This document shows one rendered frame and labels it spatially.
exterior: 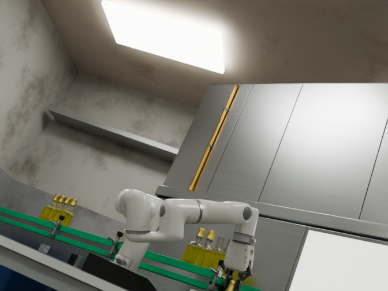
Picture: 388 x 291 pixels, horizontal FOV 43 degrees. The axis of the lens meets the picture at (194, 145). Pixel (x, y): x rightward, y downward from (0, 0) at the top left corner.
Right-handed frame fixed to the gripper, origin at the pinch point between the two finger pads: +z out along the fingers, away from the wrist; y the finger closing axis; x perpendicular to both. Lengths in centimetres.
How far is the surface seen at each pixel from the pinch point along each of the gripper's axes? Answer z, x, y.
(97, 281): 10.2, 32.3, 35.4
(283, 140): -72, -58, 25
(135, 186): -56, -231, 302
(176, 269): 1.6, -8.4, 34.0
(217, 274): -1.3, -6.4, 12.1
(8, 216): 0, -7, 168
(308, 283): -5.8, -37.6, -11.1
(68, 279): 13, 35, 48
